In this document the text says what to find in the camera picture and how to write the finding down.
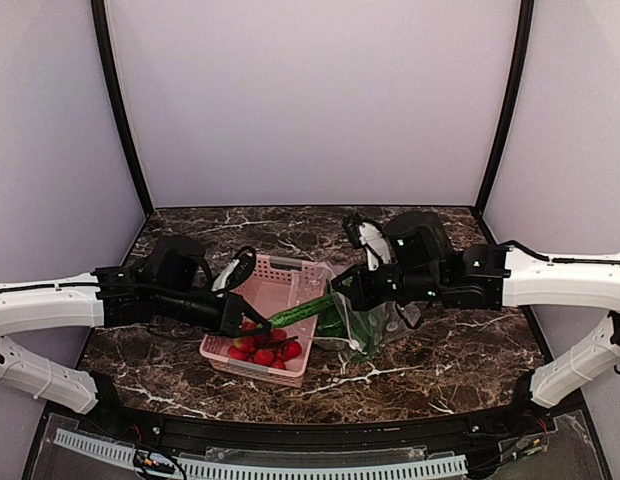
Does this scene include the black frame post right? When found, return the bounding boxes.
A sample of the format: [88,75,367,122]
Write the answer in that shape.
[474,0,535,217]

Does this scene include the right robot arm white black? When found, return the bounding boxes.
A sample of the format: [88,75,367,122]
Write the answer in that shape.
[331,211,620,409]

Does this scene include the small dark toy cucumber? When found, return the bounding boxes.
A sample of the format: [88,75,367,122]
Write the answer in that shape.
[268,294,335,329]

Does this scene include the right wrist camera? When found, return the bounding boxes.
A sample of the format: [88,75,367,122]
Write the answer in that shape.
[342,212,392,271]

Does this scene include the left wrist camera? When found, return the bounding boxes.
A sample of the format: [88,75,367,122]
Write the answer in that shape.
[211,246,257,297]

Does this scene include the clear zip top bag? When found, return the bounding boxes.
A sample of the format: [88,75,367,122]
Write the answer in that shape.
[272,262,425,361]

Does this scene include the white slotted cable duct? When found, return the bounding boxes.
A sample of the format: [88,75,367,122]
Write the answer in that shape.
[54,428,468,479]

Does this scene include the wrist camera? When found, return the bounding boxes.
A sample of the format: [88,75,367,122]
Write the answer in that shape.
[342,212,392,271]
[211,246,257,297]

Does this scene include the black front frame rail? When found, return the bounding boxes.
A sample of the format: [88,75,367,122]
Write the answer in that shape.
[79,403,555,463]

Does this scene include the toy bok choy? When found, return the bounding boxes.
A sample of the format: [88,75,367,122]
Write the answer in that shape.
[313,301,388,362]

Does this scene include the black frame post left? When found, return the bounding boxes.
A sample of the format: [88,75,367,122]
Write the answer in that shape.
[90,0,155,218]

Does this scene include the pink plastic basket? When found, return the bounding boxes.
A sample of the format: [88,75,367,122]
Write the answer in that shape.
[199,255,333,388]

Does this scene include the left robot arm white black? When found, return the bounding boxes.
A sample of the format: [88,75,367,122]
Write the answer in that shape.
[0,235,271,415]

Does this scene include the red toy strawberry bunch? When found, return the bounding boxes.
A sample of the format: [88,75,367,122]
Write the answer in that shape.
[226,328,303,370]

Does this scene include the black frame post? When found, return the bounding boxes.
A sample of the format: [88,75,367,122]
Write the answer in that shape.
[474,0,535,217]
[90,0,155,218]

